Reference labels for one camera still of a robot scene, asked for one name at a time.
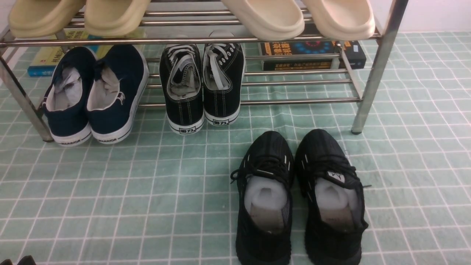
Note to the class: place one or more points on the black object bottom left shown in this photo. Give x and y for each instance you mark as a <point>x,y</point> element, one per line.
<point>26,260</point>

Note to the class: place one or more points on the yellow right foam slipper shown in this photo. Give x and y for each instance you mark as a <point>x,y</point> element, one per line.
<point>113,17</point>

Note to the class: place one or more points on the navy canvas shoe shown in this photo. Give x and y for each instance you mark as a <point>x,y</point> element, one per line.
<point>120,78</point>
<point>65,100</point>

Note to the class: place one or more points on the yellow foam slipper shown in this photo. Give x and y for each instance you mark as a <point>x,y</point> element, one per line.
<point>41,18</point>
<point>113,17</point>

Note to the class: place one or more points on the green checkered floor mat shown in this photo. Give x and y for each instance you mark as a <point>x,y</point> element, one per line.
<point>165,199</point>

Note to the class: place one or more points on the cream right foam slipper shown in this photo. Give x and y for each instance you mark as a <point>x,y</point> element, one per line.
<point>344,20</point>

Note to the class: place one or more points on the black right canvas sneaker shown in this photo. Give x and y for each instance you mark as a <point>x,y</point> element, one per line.
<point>223,70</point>

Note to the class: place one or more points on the yellow left foam slipper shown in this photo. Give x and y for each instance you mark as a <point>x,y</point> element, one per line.
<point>41,18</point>

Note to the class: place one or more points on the cream foam slipper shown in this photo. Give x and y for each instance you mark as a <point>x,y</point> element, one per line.
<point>344,20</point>
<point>268,20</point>

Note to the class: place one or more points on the yellow blue book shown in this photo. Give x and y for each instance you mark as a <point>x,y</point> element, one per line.
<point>47,58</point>

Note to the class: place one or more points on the black orange book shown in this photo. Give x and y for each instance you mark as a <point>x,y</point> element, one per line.
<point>284,56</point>

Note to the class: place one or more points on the black knit sneaker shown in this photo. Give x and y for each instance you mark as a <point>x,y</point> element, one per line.
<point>265,214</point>
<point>335,200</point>

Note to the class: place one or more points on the navy left canvas shoe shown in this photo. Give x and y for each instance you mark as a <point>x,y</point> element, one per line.
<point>65,100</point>

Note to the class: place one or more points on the cream left foam slipper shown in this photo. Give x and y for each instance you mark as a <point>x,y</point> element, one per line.
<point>268,20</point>

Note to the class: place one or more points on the navy right canvas shoe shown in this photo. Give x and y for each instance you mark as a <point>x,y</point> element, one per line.
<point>120,78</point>

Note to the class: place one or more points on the silver metal shoe rack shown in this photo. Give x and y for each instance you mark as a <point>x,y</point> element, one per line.
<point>363,97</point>

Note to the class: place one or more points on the black left canvas sneaker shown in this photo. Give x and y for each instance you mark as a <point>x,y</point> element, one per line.
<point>181,81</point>

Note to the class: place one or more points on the black canvas sneaker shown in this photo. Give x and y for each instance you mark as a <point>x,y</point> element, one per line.
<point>181,81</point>
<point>223,70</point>

